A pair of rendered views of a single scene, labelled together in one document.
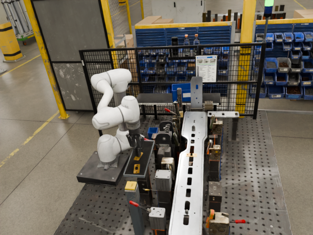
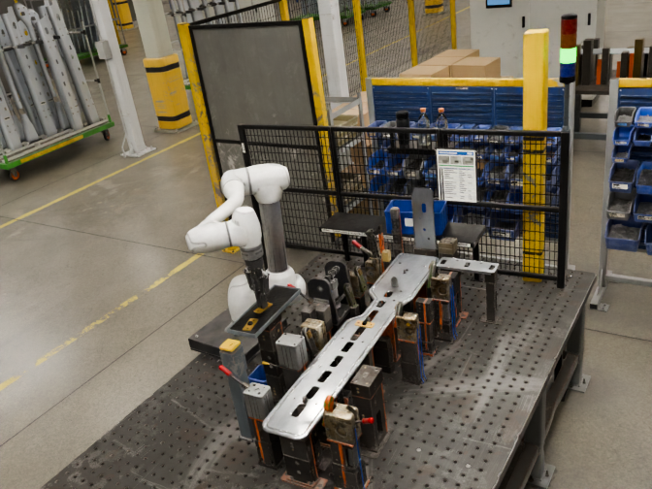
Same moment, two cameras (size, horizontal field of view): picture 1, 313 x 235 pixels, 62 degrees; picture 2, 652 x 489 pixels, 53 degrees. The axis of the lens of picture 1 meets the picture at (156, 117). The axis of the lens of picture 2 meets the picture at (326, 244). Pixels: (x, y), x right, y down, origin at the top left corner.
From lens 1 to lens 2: 1.21 m
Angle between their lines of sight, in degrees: 17
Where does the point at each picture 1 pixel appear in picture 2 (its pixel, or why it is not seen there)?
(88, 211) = (187, 393)
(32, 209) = (130, 399)
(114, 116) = (215, 235)
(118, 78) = (262, 179)
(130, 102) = (242, 216)
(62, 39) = (236, 100)
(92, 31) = (288, 87)
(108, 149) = (243, 301)
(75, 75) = not seen: hidden behind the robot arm
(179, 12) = not seen: hidden behind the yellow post
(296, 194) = (636, 463)
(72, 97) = not seen: hidden behind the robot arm
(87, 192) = (198, 366)
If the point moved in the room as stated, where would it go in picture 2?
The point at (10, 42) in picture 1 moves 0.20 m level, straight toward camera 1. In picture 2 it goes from (172, 93) to (172, 96)
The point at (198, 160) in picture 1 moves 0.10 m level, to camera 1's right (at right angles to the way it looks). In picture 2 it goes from (371, 334) to (394, 335)
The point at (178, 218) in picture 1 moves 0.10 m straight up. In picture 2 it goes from (287, 406) to (283, 384)
